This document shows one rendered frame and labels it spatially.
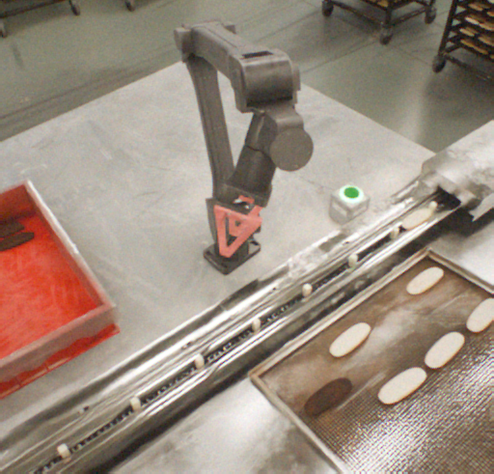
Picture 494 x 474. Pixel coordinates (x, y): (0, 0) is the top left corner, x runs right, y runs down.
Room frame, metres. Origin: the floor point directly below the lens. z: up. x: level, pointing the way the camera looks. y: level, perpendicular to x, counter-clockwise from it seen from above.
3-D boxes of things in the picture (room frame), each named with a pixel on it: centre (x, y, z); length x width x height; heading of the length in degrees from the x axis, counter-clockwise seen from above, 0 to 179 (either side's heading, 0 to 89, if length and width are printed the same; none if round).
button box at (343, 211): (0.95, -0.26, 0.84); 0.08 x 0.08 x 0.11; 38
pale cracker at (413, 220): (0.91, -0.42, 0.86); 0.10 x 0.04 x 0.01; 128
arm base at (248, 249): (0.83, 0.03, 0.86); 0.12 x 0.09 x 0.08; 134
